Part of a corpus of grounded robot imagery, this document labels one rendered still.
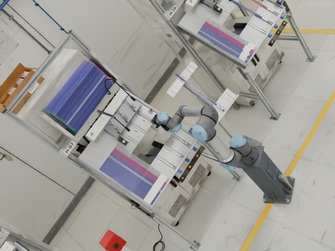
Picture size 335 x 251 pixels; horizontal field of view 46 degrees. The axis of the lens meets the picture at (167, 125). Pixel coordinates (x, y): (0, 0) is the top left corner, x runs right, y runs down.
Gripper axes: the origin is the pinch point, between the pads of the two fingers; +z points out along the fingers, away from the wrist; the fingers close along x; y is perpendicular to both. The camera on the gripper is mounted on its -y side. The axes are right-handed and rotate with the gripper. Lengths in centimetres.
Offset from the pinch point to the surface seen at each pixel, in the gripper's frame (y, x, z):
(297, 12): -61, -223, 80
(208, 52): -2, -106, 57
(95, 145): 32, 42, 7
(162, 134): -9.9, -5.2, 45.3
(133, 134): 12.3, 17.5, 3.3
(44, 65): 93, 20, -29
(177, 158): -27.9, 13.8, -4.3
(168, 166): -25.2, 23.4, -3.8
